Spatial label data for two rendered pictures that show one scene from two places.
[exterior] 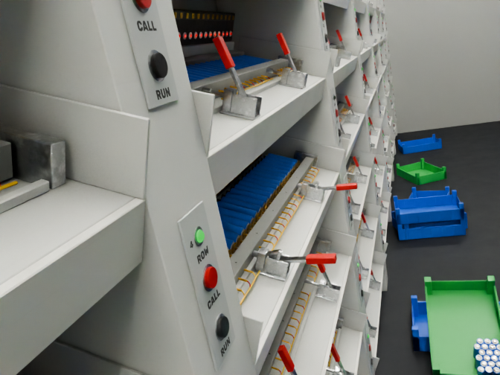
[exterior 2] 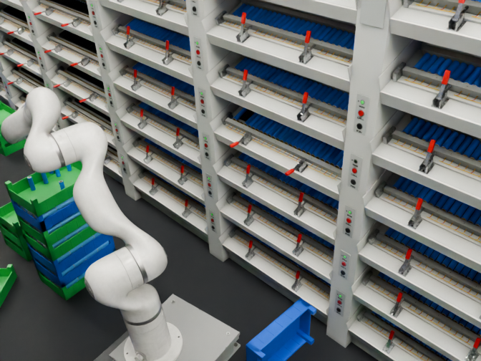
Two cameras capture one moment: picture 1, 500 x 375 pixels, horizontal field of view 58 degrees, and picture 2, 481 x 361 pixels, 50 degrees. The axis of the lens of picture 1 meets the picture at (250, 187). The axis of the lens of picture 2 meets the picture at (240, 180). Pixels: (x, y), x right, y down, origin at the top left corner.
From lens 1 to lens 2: 209 cm
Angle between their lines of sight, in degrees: 100
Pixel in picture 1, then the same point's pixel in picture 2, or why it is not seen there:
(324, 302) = (295, 208)
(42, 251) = (182, 71)
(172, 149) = (200, 76)
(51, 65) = not seen: hidden behind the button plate
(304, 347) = (270, 193)
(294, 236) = (267, 152)
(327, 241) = not seen: hidden behind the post
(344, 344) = (322, 264)
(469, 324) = not seen: outside the picture
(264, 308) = (230, 136)
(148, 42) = (198, 59)
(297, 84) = (299, 117)
